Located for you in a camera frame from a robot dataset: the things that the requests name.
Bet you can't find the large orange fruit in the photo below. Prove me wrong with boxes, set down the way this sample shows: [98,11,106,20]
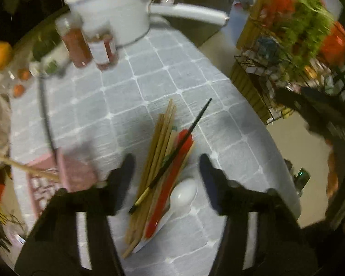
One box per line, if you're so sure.
[0,41,13,71]

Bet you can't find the wire storage rack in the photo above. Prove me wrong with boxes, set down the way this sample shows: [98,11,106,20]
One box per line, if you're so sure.
[230,0,345,124]

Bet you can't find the grey checked tablecloth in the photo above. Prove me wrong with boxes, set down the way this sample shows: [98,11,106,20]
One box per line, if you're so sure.
[10,19,301,275]

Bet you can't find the tall red spice jar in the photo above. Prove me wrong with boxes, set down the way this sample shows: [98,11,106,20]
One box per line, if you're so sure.
[55,12,92,68]

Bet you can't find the red plastic spoon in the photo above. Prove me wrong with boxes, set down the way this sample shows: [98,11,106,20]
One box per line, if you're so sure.
[143,135,194,239]

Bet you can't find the black chopstick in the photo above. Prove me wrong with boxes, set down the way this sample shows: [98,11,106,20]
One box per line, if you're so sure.
[128,98,213,215]

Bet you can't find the disposable chopsticks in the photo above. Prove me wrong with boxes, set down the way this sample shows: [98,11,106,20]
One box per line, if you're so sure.
[122,129,194,259]

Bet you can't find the labelled spice jar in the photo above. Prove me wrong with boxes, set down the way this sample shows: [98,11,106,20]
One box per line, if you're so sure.
[83,24,118,70]

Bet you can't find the wooden chopstick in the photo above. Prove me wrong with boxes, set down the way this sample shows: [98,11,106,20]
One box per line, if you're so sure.
[125,99,176,246]
[0,154,60,181]

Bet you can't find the white plastic spoon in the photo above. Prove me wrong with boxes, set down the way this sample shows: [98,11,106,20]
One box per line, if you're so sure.
[132,178,197,253]

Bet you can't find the glass jar with small oranges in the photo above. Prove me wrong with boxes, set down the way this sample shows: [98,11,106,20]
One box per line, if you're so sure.
[9,61,41,98]

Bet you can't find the pink perforated utensil holder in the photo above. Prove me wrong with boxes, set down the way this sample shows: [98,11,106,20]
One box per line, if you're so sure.
[26,148,98,217]

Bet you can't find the white electric pot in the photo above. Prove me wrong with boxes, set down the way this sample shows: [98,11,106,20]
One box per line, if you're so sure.
[65,0,229,46]

